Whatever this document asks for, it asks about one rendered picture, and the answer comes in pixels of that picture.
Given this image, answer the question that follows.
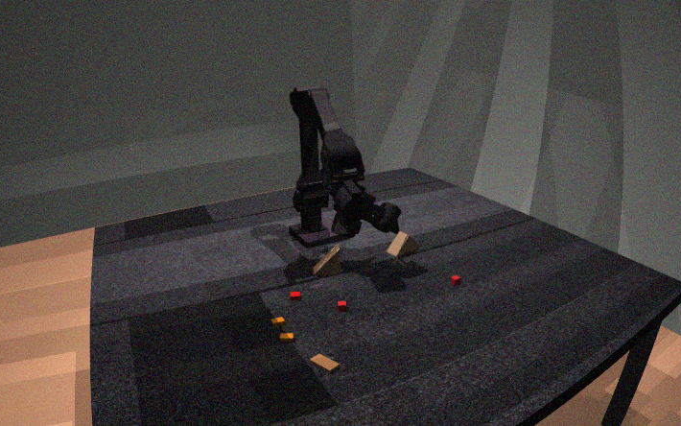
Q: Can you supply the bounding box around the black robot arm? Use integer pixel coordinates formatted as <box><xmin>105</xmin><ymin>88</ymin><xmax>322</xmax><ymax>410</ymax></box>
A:
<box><xmin>290</xmin><ymin>85</ymin><xmax>370</xmax><ymax>238</ymax></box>

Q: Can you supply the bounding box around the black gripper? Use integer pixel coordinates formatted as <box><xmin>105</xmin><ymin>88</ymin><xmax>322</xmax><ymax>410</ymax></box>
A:
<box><xmin>358</xmin><ymin>184</ymin><xmax>401</xmax><ymax>235</ymax></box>

